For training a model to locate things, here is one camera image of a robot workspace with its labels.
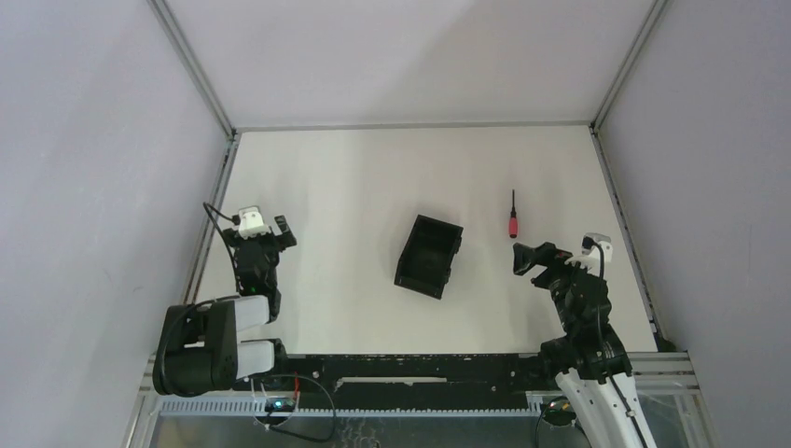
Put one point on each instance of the green circuit board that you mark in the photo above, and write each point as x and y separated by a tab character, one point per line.
558	413
280	405

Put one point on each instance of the aluminium frame front beam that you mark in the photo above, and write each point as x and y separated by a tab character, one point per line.
661	371

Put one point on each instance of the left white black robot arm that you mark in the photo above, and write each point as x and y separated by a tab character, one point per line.
201	348

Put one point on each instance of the right green circuit board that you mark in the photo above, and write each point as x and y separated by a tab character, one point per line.
558	413

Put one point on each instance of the black plastic bin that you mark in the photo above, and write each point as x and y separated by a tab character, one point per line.
424	265

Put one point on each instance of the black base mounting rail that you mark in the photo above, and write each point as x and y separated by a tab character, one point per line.
421	397

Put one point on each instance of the left green circuit board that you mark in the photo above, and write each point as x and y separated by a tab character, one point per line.
280	405

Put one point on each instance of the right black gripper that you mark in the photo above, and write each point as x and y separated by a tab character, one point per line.
546	254

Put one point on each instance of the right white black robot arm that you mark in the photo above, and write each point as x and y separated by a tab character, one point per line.
588	363

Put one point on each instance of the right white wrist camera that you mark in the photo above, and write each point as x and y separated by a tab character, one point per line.
596	252

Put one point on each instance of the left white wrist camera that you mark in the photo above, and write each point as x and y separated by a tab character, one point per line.
251	223

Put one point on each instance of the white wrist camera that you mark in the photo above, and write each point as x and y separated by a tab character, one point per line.
596	252
251	223

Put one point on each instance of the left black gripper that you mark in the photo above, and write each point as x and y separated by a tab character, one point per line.
260	244

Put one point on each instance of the grey slotted cable duct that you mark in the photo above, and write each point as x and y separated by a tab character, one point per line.
245	406

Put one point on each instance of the red handled black screwdriver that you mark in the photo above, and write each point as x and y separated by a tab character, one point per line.
513	223

